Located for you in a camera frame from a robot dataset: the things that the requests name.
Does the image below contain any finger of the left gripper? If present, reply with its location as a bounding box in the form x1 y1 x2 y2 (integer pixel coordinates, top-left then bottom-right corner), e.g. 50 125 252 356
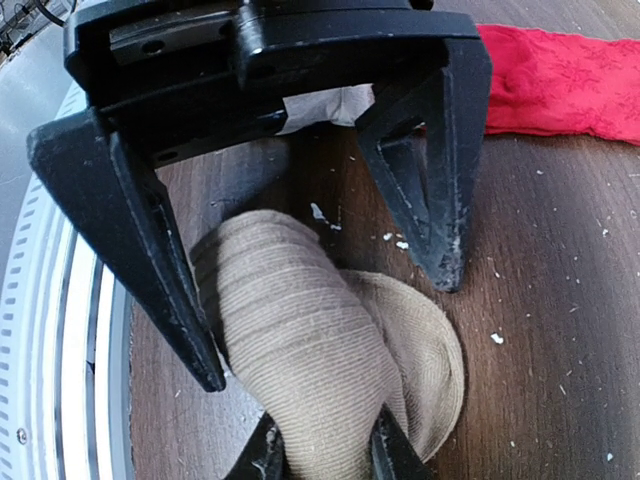
27 108 226 392
356 38 492 292

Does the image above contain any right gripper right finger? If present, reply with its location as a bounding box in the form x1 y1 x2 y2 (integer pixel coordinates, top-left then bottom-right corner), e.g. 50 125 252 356
370 404 433 480

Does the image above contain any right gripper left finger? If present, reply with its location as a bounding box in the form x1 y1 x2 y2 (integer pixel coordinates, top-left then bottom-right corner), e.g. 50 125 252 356
224 413 286 480

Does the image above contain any metal base rail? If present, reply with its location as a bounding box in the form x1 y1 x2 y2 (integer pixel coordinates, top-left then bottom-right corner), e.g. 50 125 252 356
1 1 134 479

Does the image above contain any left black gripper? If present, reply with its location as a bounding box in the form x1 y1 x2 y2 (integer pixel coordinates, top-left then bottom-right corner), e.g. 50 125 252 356
64 1 483 168

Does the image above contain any red and beige sock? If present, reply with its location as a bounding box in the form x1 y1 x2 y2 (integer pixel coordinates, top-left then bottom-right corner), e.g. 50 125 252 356
478 25 639 145

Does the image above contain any tan brown sock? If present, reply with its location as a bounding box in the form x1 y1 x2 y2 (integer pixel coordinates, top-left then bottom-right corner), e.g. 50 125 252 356
191 210 465 479

